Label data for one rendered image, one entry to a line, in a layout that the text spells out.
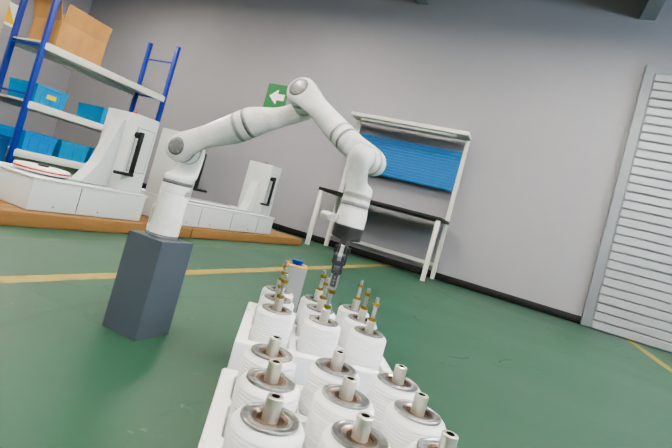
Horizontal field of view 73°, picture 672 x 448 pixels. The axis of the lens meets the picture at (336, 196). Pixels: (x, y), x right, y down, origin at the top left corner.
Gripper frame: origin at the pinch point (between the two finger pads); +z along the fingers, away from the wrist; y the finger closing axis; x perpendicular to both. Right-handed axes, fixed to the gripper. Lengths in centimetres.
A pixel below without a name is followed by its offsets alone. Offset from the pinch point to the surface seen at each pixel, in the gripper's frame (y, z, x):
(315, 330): -4.7, 11.7, 1.0
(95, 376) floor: -9, 35, 48
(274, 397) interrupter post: -56, 8, 1
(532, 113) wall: 469, -200, -170
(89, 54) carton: 402, -118, 368
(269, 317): -6.9, 11.3, 12.1
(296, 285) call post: 35.6, 10.2, 12.6
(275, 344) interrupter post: -34.0, 8.2, 5.8
